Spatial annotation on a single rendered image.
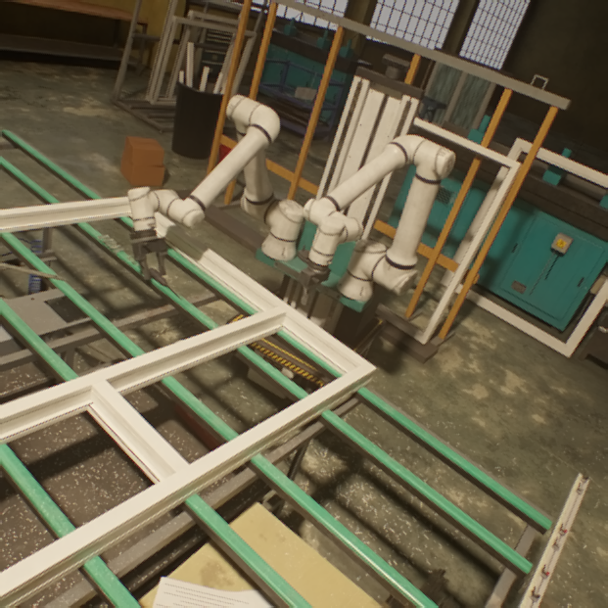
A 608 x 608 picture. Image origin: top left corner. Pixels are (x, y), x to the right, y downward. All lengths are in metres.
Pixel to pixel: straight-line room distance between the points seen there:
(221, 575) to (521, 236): 4.40
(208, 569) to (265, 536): 0.21
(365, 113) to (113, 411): 1.90
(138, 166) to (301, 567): 4.33
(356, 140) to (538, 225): 2.84
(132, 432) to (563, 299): 4.49
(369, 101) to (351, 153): 0.27
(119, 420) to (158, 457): 0.17
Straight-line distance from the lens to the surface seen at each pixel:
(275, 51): 11.16
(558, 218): 5.35
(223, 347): 1.96
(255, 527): 1.77
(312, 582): 1.72
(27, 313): 2.04
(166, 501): 1.42
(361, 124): 2.86
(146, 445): 1.51
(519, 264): 5.48
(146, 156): 5.43
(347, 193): 2.19
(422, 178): 2.42
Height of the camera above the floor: 2.03
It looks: 29 degrees down
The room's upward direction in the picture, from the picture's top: 19 degrees clockwise
